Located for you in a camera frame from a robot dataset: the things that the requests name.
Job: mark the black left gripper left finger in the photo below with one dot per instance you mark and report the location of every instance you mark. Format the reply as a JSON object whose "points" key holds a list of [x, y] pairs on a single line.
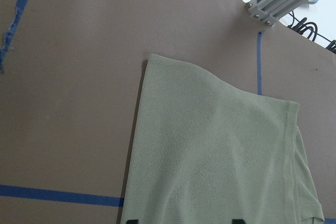
{"points": [[133, 221]]}

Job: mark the green long-sleeve shirt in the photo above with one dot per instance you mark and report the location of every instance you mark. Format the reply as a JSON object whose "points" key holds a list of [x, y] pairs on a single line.
{"points": [[207, 152]]}

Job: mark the blue tape grid lines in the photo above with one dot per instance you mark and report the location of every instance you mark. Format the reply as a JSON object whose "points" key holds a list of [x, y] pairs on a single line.
{"points": [[71, 73]]}

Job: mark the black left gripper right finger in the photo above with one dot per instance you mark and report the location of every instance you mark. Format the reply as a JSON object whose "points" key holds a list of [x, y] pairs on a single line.
{"points": [[238, 221]]}

